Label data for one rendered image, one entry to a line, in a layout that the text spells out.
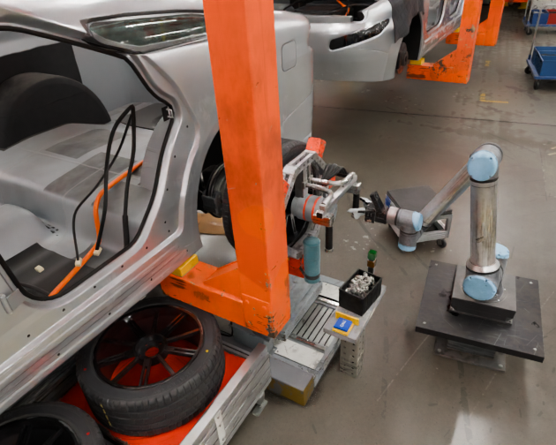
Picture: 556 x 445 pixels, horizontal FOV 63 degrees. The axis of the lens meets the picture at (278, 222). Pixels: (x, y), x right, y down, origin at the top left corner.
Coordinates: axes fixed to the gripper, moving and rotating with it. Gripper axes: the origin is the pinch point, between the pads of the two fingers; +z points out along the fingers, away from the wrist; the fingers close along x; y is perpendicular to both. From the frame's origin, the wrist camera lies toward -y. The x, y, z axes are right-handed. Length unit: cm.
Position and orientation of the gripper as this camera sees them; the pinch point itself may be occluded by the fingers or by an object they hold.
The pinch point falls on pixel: (352, 202)
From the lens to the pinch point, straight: 245.2
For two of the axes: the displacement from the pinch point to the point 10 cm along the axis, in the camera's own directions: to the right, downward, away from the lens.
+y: 0.6, 8.4, 5.4
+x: 5.0, -4.9, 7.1
